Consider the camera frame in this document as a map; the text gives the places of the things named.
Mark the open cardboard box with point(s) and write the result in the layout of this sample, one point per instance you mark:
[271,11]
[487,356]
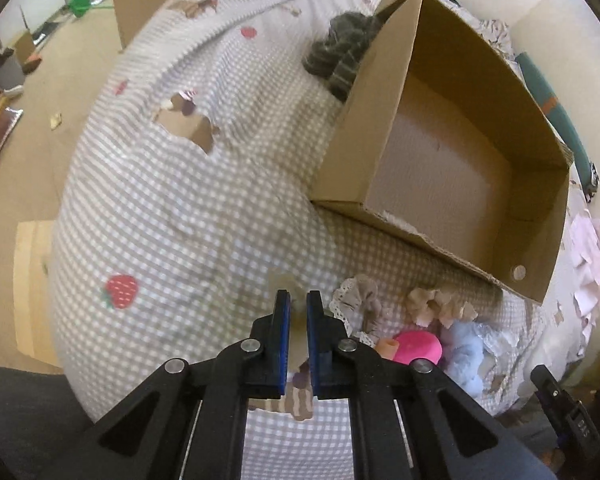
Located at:
[440,143]

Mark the pink plush toy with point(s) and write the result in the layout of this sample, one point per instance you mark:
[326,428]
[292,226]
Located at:
[417,344]

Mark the checkered dog print bedspread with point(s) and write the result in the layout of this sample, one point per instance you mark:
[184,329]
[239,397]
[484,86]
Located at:
[191,180]

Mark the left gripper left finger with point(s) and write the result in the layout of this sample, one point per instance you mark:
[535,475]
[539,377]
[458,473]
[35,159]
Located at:
[267,351]

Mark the light blue plush toy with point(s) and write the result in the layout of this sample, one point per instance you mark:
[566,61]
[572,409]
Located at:
[462,356]

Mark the pink ruffled cloth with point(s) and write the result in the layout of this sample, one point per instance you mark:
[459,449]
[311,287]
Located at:
[585,259]

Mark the green dustpan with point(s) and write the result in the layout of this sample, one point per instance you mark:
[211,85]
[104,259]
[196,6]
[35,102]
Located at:
[80,7]

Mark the lace trimmed scrunchie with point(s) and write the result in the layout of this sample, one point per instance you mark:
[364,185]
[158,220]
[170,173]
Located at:
[356,303]

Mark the dark striped knit cloth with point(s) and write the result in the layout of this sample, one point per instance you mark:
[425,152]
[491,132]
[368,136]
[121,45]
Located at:
[337,57]

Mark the teal pillow with orange stripe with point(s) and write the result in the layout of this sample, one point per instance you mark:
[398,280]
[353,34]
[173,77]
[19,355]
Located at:
[556,114]

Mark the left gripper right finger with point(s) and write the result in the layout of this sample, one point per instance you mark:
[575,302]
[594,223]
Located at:
[331,369]

